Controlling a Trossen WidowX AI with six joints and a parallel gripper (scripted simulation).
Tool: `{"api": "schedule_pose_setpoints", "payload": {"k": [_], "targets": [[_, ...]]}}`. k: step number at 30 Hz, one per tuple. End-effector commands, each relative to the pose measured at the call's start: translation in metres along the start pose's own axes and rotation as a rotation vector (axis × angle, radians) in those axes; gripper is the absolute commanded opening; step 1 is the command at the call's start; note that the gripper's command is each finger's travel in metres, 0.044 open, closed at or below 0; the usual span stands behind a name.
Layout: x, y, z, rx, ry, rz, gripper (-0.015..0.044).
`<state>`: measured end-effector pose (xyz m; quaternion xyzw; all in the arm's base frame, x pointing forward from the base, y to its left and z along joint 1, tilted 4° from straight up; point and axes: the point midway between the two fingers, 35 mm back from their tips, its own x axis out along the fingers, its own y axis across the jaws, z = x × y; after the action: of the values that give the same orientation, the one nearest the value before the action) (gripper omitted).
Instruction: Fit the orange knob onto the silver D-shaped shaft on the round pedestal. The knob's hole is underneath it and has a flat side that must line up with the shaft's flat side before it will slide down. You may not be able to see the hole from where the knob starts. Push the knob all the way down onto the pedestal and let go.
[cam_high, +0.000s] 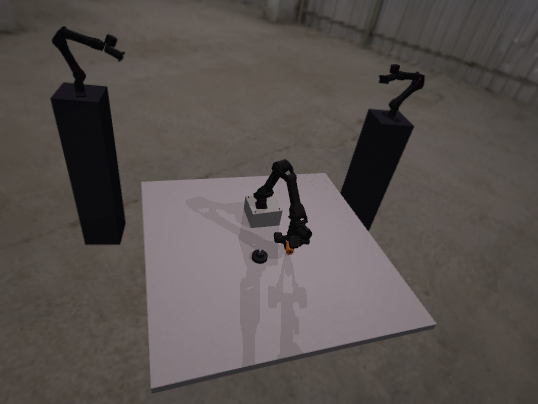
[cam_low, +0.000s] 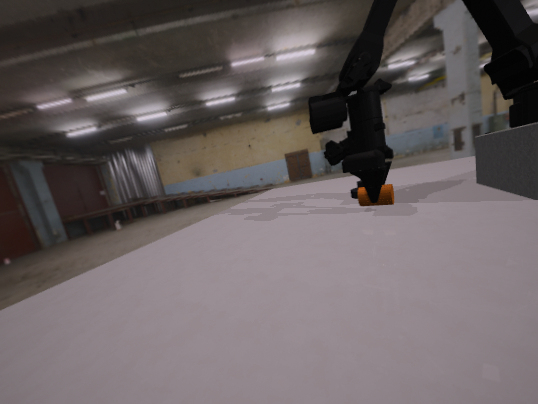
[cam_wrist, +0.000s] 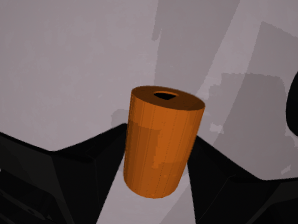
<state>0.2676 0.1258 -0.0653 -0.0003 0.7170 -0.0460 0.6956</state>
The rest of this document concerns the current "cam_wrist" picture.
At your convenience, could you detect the orange knob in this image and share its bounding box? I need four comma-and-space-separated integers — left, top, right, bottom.
124, 85, 206, 200

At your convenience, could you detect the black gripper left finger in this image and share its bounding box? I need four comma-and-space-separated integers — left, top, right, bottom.
0, 124, 128, 224

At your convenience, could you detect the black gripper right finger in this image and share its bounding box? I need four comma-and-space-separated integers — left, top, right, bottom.
186, 135, 298, 224

